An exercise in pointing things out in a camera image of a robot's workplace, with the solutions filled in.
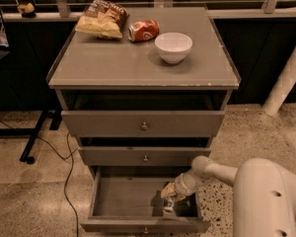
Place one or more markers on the dark redbull can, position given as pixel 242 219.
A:
pixel 169 205

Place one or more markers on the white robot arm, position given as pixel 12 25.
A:
pixel 264 194

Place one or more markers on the grey bottom drawer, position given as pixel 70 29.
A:
pixel 128 200

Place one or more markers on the grey drawer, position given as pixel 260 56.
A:
pixel 128 200
pixel 144 151
pixel 165 115

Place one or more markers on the grey middle drawer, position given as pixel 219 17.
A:
pixel 144 151

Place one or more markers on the grey drawer cabinet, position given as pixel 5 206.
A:
pixel 90 66

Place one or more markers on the grey top drawer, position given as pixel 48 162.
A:
pixel 165 115

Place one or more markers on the crushed orange soda can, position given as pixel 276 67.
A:
pixel 143 30

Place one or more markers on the white ceramic bowl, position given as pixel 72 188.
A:
pixel 173 47

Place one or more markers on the white diagonal pole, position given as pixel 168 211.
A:
pixel 281 89

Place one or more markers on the yellow chip bag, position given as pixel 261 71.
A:
pixel 103 19

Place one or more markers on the small yellow object on ledge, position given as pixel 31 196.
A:
pixel 27 10

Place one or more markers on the black desk leg frame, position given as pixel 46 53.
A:
pixel 31 134

